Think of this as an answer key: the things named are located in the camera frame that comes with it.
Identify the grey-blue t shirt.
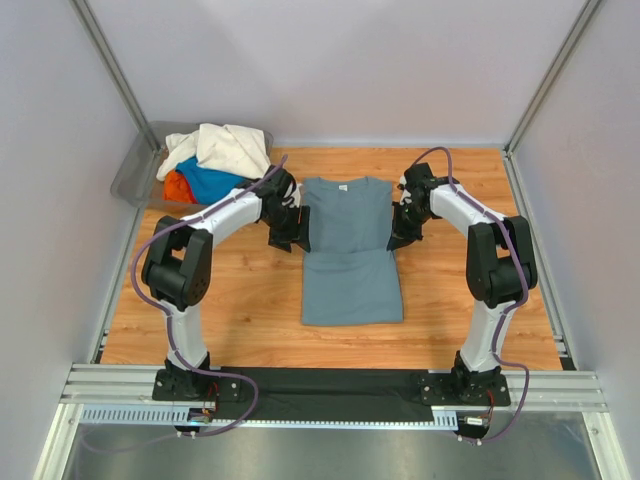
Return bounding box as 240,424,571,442
301,177,404,327

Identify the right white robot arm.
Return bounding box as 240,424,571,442
387,163,538,404

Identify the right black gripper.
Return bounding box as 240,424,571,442
387,202,434,253

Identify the left aluminium corner post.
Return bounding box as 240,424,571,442
70,0,160,151

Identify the blue t shirt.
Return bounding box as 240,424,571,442
175,156,246,205

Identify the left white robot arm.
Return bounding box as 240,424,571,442
131,165,311,401

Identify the orange t shirt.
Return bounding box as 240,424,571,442
163,170,197,204

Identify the white t shirt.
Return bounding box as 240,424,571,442
156,123,271,182

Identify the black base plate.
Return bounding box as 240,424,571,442
152,364,511,422

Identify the grey plastic bin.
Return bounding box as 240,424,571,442
111,122,273,212

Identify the grey slotted cable duct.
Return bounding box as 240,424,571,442
80,404,458,432

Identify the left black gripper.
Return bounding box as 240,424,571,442
263,204,311,254

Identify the right aluminium corner post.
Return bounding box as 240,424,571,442
504,0,606,154

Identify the aluminium rail frame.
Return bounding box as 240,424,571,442
61,364,609,413

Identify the aluminium corner post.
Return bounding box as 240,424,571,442
70,0,160,151
504,0,606,154

